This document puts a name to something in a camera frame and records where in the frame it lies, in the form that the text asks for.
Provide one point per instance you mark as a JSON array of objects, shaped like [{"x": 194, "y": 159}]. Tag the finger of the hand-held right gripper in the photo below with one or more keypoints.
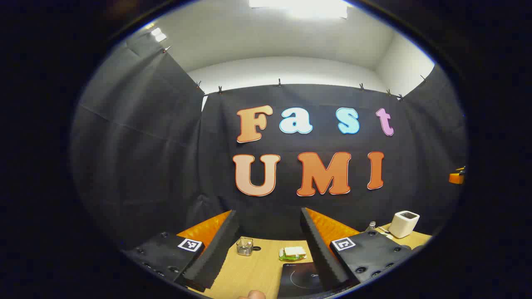
[{"x": 457, "y": 177}]

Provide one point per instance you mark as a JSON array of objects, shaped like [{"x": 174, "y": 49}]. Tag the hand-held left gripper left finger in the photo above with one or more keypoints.
[{"x": 216, "y": 253}]

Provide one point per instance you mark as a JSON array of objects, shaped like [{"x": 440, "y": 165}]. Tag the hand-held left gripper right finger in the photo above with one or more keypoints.
[{"x": 318, "y": 253}]

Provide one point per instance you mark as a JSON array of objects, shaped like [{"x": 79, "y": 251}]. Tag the black induction cooktop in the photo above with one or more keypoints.
[{"x": 299, "y": 278}]

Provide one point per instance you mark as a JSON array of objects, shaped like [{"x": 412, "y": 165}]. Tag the sandwich with lettuce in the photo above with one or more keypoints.
[{"x": 293, "y": 252}]

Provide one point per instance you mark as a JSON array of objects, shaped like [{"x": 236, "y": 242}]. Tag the small glass jar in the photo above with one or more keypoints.
[{"x": 245, "y": 246}]

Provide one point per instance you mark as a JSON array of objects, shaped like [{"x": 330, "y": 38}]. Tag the clear plastic water bottle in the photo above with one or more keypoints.
[{"x": 371, "y": 227}]

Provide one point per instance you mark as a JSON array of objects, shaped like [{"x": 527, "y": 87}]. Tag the white divided bean tray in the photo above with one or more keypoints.
[{"x": 385, "y": 232}]

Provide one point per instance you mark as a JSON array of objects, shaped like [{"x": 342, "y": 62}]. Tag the white toaster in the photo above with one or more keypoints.
[{"x": 403, "y": 226}]

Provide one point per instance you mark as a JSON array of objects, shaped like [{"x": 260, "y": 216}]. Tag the black backdrop cloth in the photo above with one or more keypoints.
[{"x": 166, "y": 166}]

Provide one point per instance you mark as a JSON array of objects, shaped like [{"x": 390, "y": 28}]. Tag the row of black cloth clips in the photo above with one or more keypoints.
[{"x": 279, "y": 82}]

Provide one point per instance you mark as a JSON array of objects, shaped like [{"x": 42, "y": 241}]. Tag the ceiling light panel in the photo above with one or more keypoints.
[
  {"x": 158, "y": 35},
  {"x": 299, "y": 8}
]

